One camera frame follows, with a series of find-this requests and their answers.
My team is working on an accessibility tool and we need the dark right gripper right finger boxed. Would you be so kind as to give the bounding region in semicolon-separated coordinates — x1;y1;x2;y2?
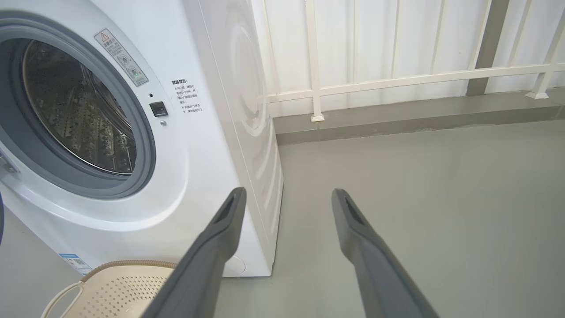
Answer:
331;188;440;318

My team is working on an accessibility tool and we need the grey warning sticker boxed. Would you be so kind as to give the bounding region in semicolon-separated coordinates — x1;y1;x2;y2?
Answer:
94;28;149;87

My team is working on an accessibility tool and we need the round white filter cover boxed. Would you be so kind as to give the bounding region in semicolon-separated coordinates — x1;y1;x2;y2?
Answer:
223;255;247;277

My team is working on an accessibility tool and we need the blue energy label sticker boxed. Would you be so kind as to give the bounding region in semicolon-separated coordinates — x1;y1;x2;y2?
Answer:
59;253;94;276

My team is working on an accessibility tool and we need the white front-load washing machine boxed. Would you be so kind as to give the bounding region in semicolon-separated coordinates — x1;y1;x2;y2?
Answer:
0;0;285;278

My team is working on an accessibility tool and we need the cream perforated laundry basket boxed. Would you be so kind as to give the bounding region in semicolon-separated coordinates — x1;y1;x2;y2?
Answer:
41;260;178;318

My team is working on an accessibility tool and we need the grey vertical post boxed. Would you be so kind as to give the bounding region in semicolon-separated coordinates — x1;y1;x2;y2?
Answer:
466;0;511;97

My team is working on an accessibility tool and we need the white metal railing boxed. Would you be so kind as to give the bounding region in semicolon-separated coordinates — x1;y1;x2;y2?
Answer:
260;0;565;123

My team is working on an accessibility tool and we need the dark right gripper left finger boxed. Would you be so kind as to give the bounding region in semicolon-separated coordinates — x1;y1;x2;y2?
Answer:
141;186;247;318

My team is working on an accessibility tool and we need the stainless steel washing machine drum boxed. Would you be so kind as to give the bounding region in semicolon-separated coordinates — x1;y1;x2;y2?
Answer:
22;40;138;176

